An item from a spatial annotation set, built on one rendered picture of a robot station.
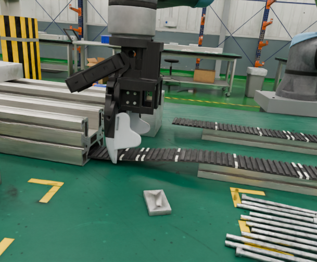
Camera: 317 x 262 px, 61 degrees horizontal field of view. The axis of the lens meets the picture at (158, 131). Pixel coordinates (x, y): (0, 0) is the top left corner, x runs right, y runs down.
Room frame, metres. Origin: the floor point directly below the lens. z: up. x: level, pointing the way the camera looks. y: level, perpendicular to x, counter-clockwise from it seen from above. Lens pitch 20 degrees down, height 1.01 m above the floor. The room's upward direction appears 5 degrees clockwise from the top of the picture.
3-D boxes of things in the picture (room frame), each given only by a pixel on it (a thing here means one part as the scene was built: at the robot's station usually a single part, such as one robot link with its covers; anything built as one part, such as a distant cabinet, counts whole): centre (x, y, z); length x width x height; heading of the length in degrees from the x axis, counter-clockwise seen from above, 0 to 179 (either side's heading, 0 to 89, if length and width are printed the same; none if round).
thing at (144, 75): (0.45, 0.05, 0.94); 0.09 x 0.08 x 0.12; 81
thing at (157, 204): (0.32, -0.01, 0.78); 0.05 x 0.03 x 0.01; 14
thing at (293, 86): (1.02, -0.51, 0.88); 0.15 x 0.15 x 0.10
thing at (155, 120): (0.66, 0.04, 0.83); 0.12 x 0.09 x 0.10; 171
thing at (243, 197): (0.34, -0.19, 0.78); 0.11 x 0.01 x 0.01; 76
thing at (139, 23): (0.46, 0.05, 1.02); 0.08 x 0.08 x 0.05
